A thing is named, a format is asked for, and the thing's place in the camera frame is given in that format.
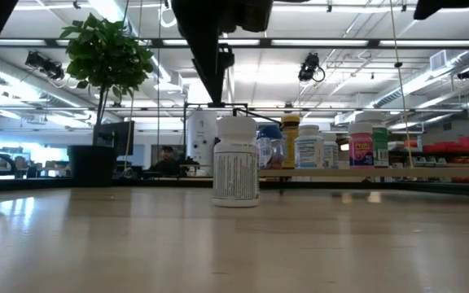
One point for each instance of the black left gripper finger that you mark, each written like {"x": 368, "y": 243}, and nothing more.
{"x": 204, "y": 40}

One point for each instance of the blue-capped clear bottle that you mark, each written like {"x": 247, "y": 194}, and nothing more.
{"x": 270, "y": 132}

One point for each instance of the yellow-capped amber bottle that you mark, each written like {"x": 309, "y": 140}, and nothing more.
{"x": 290, "y": 142}

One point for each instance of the white medicine bottle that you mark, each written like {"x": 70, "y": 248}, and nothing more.
{"x": 235, "y": 171}

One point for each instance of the pink bottle white cap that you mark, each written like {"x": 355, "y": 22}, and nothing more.
{"x": 360, "y": 152}

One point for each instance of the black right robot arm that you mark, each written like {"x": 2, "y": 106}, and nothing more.
{"x": 434, "y": 6}

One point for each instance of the green leafy plant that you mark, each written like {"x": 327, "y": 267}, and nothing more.
{"x": 104, "y": 53}

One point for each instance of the dark background monitor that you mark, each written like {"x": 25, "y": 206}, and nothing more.
{"x": 116, "y": 132}

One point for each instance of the person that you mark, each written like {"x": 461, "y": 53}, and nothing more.
{"x": 167, "y": 164}

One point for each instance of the black overhead light bar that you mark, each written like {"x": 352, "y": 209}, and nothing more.
{"x": 375, "y": 43}

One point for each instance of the black ceiling device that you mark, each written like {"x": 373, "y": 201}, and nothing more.
{"x": 45, "y": 65}

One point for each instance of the black plant pot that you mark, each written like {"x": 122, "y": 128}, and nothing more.
{"x": 92, "y": 167}

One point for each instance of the red storage bins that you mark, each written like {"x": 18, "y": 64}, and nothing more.
{"x": 454, "y": 145}

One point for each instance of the black hanging camera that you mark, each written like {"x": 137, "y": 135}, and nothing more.
{"x": 308, "y": 67}

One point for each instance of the black aluminium table frame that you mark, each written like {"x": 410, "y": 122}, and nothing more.
{"x": 35, "y": 184}

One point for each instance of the wooden shelf black frame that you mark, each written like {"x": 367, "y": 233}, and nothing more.
{"x": 422, "y": 172}

